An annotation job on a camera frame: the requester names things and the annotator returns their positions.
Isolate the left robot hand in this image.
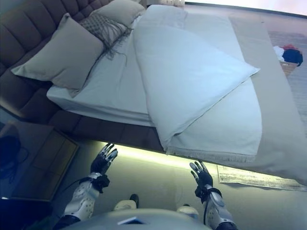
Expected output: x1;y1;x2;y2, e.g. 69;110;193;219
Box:
90;142;118;177

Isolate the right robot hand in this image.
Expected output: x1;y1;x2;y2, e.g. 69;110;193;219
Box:
189;161;214;189

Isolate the white duvet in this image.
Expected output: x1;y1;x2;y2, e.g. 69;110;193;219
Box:
133;4;262;156

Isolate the beige fringed bed blanket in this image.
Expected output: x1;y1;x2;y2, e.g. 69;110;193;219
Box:
165;14;307;187

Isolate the right robot leg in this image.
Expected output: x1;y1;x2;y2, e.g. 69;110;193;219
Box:
176;203;200;218

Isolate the robot leg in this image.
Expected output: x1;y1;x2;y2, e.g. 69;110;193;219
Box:
176;203;200;218
113;193;140;212

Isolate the left robot leg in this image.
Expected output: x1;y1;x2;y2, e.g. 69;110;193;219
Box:
113;193;140;212

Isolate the wooden nightstand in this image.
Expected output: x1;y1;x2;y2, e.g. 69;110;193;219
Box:
0;121;80;202

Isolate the grey patterned rug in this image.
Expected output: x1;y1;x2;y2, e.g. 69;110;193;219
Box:
217;164;304;192

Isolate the silver robot torso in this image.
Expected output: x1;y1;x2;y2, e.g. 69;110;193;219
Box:
59;207;207;230

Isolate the beige pillow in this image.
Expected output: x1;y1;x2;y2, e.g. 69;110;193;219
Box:
11;13;105;96
95;0;146;27

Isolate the wicker laundry basket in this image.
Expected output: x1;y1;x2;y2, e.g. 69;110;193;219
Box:
279;60;298;78

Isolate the grey fringed knitted cushion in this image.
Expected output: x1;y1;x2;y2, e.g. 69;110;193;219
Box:
79;13;133;67

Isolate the white garment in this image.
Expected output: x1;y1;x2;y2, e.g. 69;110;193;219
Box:
272;45;286;61

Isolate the dark blue garment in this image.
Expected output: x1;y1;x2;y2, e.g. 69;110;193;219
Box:
282;48;304;68

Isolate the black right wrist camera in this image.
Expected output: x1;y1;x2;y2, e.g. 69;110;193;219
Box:
194;185;223;199

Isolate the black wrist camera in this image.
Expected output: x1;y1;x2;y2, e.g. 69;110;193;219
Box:
194;185;223;199
94;174;111;194

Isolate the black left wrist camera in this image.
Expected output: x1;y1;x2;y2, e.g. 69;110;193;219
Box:
94;174;111;194

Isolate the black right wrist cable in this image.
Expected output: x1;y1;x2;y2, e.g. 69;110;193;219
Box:
202;198;210;226

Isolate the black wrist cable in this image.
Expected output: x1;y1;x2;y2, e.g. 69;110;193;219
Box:
62;177;94;193
202;198;210;226

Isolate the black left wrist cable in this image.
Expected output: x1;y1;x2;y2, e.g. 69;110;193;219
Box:
62;177;94;193

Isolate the black power cable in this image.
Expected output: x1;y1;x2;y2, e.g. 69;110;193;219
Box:
7;146;32;183

